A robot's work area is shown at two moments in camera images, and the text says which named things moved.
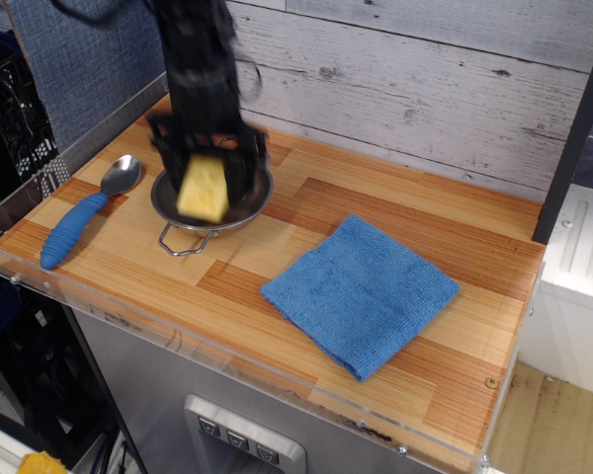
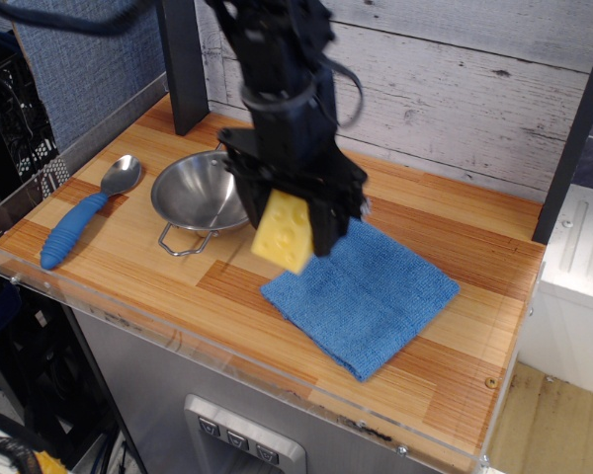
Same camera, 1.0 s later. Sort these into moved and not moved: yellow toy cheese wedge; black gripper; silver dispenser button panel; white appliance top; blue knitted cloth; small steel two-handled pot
Moved: yellow toy cheese wedge; black gripper
Not moved: blue knitted cloth; small steel two-handled pot; white appliance top; silver dispenser button panel
